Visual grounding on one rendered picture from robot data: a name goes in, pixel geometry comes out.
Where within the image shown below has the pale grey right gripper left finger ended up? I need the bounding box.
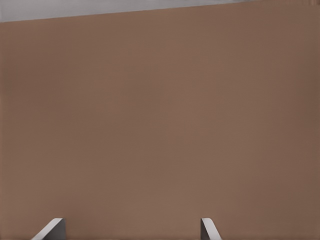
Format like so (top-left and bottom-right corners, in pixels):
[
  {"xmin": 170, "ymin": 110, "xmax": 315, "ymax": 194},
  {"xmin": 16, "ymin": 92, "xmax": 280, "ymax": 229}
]
[{"xmin": 30, "ymin": 217, "xmax": 67, "ymax": 240}]

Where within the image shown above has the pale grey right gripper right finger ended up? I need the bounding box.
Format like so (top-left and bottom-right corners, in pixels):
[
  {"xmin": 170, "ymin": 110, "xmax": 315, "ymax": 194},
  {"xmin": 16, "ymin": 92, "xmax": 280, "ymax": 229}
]
[{"xmin": 200, "ymin": 217, "xmax": 222, "ymax": 240}]

